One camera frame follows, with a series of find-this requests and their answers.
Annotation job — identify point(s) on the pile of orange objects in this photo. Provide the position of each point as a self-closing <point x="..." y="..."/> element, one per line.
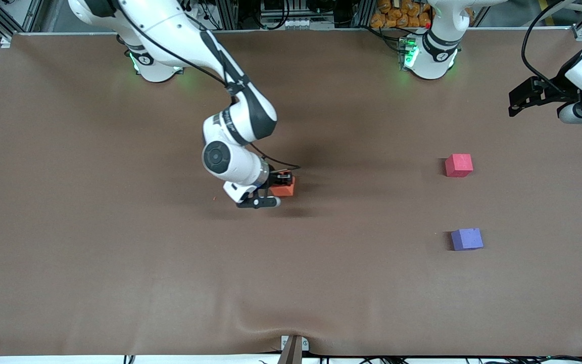
<point x="397" y="15"/>

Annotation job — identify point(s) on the brown table mat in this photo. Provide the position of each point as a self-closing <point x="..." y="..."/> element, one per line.
<point x="291" y="263"/>

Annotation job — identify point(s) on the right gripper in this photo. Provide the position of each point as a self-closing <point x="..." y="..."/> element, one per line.
<point x="275" y="180"/>

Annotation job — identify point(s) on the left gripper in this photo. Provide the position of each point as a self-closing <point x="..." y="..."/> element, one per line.
<point x="553" y="91"/>

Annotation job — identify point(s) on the white connector block row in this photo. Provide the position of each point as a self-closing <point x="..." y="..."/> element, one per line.
<point x="298" y="23"/>

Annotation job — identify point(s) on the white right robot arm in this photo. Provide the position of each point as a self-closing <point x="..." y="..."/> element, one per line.
<point x="240" y="121"/>

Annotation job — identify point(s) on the orange foam block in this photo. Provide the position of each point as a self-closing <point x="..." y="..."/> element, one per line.
<point x="285" y="190"/>

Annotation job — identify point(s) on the red foam block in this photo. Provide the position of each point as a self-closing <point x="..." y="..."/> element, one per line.
<point x="458" y="165"/>

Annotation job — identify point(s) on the white power strip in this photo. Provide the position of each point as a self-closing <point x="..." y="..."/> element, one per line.
<point x="190" y="11"/>

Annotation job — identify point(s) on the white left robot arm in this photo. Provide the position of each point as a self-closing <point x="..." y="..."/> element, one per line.
<point x="435" y="55"/>

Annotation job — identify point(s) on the metal table clamp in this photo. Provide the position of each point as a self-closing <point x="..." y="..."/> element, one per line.
<point x="293" y="348"/>

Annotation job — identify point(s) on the purple foam block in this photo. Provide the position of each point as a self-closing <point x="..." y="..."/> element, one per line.
<point x="467" y="239"/>

